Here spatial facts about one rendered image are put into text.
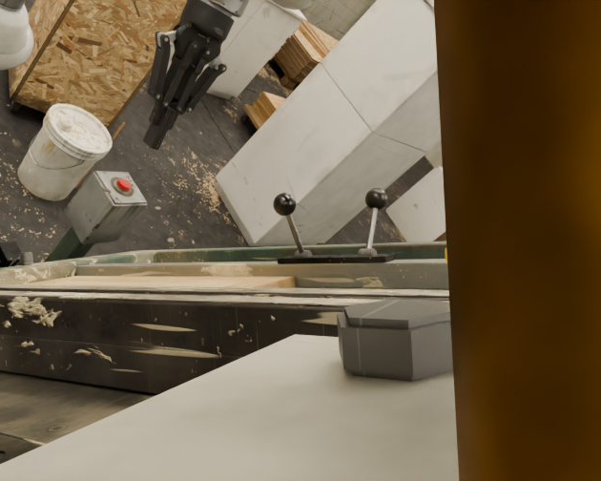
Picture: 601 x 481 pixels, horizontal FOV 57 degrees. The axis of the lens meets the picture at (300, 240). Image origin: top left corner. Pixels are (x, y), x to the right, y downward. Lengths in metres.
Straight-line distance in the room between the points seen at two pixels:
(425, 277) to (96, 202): 0.96
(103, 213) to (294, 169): 1.98
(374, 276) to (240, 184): 2.76
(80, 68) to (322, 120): 1.32
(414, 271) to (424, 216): 4.94
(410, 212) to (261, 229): 2.66
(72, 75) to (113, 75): 0.19
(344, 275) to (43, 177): 2.04
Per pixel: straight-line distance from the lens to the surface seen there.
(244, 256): 1.29
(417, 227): 5.81
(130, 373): 0.44
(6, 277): 1.23
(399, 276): 0.86
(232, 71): 4.72
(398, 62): 3.14
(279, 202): 0.89
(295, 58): 6.35
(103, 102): 3.13
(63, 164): 2.67
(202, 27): 0.89
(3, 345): 0.57
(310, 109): 3.34
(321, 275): 0.91
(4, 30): 1.58
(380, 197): 0.93
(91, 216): 1.55
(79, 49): 2.95
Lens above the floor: 1.81
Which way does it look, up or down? 26 degrees down
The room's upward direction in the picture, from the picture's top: 48 degrees clockwise
